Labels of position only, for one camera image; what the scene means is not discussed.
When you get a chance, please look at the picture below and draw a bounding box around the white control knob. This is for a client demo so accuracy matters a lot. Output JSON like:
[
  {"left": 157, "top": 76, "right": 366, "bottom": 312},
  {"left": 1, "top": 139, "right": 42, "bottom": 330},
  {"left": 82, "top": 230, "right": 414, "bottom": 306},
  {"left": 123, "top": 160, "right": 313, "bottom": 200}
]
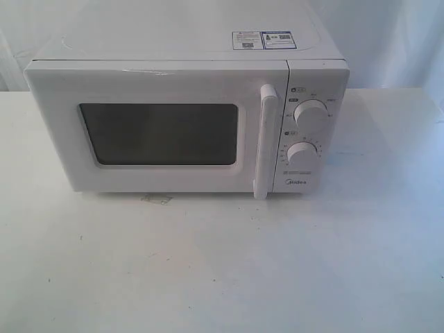
[
  {"left": 287, "top": 142, "right": 318, "bottom": 168},
  {"left": 293, "top": 99, "right": 328, "bottom": 132}
]

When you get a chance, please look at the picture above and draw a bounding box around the blue white warning sticker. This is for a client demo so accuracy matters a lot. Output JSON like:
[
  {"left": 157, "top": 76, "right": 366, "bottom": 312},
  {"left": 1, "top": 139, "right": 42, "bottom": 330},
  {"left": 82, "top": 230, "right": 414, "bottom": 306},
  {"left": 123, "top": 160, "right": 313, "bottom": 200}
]
[{"left": 232, "top": 31, "right": 297, "bottom": 50}]

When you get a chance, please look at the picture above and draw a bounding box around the white microwave oven body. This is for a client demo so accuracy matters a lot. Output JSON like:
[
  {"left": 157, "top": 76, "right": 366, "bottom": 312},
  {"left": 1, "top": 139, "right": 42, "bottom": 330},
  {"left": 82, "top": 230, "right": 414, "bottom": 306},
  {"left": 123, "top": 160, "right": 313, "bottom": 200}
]
[{"left": 24, "top": 1, "right": 350, "bottom": 195}]

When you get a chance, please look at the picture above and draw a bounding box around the lower white control knob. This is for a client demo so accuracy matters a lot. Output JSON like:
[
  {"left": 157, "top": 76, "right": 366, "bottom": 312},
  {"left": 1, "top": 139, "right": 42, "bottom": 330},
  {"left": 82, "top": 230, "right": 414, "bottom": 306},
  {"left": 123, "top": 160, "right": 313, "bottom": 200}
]
[{"left": 287, "top": 142, "right": 318, "bottom": 168}]

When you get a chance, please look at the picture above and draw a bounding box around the white microwave door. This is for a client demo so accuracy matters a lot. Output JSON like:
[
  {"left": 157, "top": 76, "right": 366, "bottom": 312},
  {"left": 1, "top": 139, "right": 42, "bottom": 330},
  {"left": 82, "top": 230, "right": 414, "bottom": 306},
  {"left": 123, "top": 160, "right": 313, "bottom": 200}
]
[{"left": 25, "top": 60, "right": 289, "bottom": 198}]

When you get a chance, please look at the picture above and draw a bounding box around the upper white control knob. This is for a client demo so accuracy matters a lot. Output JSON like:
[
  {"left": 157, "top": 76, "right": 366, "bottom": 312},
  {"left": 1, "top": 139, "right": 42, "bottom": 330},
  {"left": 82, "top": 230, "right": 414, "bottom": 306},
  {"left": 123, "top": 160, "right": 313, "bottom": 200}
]
[{"left": 293, "top": 99, "right": 328, "bottom": 132}]

